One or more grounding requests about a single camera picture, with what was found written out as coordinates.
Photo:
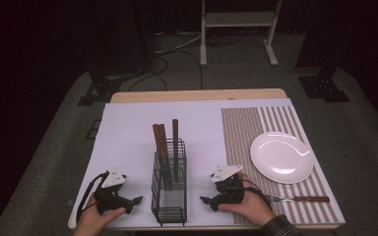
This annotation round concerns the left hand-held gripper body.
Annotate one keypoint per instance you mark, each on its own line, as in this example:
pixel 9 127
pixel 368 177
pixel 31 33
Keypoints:
pixel 111 193

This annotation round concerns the dark floor socket plate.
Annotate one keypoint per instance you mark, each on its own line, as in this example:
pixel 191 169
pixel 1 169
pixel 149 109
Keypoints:
pixel 94 129

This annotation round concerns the black stand base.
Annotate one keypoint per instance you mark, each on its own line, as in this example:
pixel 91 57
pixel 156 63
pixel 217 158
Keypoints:
pixel 100 90
pixel 323 88

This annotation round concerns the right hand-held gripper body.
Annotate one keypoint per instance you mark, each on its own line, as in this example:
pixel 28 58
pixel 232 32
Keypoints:
pixel 229 191

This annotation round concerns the white table sheet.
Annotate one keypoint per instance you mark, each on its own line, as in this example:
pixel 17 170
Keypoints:
pixel 131 131

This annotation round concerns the white metal stand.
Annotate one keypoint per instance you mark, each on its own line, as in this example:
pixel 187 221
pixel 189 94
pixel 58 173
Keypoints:
pixel 236 19

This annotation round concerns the brown chopsticks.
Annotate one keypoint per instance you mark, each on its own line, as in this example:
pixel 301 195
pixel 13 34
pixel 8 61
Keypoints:
pixel 164 141

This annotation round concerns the white round plate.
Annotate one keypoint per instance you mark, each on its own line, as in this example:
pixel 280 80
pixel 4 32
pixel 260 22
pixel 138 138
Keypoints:
pixel 281 157

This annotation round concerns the person's right hand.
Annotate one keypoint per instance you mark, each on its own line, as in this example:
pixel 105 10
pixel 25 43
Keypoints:
pixel 252 208

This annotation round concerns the striped placemat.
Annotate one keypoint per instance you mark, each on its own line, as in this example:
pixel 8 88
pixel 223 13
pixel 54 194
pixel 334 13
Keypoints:
pixel 242 131

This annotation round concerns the person's left hand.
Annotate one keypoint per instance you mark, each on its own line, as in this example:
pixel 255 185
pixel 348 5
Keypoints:
pixel 93 221

